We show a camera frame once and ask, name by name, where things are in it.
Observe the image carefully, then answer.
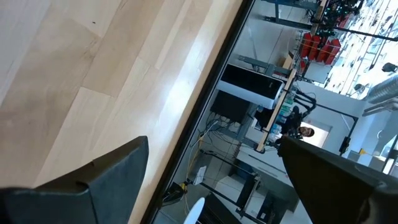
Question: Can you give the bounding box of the grey background desk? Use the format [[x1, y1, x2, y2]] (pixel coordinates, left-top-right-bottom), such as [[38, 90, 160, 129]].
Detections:
[[236, 149, 299, 215]]

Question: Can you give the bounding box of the person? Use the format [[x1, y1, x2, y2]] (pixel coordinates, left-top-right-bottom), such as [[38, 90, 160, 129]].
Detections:
[[273, 124, 315, 147]]

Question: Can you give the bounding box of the red storage bin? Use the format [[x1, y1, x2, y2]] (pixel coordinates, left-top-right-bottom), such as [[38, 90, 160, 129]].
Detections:
[[310, 34, 325, 62], [322, 38, 342, 65], [300, 32, 313, 59]]

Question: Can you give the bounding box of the black floor box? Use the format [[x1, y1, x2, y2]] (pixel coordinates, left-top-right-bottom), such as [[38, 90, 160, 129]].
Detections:
[[210, 91, 251, 124]]

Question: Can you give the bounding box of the white round floor base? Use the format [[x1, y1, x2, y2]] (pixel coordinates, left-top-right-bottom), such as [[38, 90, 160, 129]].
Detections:
[[182, 197, 206, 224]]

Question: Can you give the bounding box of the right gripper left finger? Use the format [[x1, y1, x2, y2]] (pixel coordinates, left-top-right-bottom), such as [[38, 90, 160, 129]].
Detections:
[[0, 135, 150, 224]]

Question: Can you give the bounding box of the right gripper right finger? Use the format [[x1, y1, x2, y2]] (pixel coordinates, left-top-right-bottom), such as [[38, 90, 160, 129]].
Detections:
[[277, 136, 398, 224]]

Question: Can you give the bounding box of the black and white tower fan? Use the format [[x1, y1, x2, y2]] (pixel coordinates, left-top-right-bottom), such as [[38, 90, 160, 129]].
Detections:
[[216, 63, 285, 110]]

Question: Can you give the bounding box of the wooden background table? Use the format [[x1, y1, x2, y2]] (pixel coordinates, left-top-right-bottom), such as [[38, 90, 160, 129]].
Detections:
[[256, 68, 298, 153]]

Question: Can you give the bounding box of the white floor power strip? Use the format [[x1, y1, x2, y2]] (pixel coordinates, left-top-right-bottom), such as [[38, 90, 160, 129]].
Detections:
[[192, 165, 208, 187]]

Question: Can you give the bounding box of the silver spiral ventilation duct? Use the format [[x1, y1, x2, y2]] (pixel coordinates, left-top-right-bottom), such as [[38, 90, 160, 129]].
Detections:
[[362, 74, 398, 105]]

